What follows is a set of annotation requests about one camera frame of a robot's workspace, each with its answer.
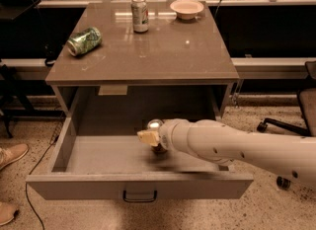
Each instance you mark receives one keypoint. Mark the open grey drawer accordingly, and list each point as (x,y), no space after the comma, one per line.
(99,156)

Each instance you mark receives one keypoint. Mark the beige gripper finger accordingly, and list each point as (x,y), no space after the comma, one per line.
(150,137)

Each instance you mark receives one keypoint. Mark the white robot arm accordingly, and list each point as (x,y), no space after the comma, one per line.
(291,157)

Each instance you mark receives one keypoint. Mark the grey cabinet counter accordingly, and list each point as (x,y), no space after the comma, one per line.
(171,52)

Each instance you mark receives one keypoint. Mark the green can lying down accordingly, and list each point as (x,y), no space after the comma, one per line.
(84,42)

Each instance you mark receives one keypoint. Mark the tan shoe lower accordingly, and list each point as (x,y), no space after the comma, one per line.
(7,212)

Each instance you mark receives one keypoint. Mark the black drawer handle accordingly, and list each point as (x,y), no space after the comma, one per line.
(139,197)

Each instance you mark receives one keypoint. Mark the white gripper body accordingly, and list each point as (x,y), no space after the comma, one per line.
(168,135)

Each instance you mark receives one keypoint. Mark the white bowl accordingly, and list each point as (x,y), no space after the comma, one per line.
(186,9)

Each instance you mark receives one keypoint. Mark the upright white green can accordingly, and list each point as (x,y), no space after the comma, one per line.
(139,16)

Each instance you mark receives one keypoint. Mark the orange soda can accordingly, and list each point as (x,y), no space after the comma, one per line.
(153,126)

